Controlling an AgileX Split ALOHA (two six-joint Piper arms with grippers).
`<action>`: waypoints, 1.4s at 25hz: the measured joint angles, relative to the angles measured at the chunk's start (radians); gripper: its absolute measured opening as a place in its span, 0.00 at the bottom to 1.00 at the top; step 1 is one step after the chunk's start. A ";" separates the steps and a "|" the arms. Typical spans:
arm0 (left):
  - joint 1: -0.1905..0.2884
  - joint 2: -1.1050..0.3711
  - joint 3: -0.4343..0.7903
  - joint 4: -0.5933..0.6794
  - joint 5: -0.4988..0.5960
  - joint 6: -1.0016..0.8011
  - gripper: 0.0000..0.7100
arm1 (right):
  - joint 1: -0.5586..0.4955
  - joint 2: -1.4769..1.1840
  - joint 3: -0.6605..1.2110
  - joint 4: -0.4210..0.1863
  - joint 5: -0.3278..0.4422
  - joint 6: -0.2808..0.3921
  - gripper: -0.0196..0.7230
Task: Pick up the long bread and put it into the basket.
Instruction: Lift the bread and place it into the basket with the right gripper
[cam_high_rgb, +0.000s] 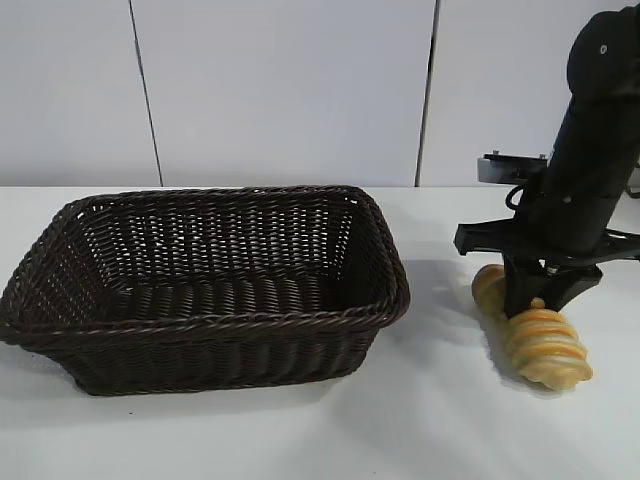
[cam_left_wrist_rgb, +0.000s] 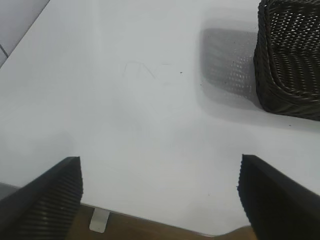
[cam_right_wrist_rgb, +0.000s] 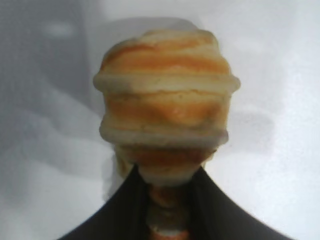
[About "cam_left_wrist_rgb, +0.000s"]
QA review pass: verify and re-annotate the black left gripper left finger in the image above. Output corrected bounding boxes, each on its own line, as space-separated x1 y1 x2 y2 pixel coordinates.
0 156 84 240

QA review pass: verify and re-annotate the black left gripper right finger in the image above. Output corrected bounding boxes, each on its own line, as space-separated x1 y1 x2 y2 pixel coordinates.
235 153 320 240

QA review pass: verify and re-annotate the dark brown woven basket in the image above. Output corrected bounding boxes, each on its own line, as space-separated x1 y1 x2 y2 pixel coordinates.
253 0 320 122

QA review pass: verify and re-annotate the white table bracket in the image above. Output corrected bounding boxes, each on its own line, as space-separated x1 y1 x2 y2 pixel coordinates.
89 208 111 233

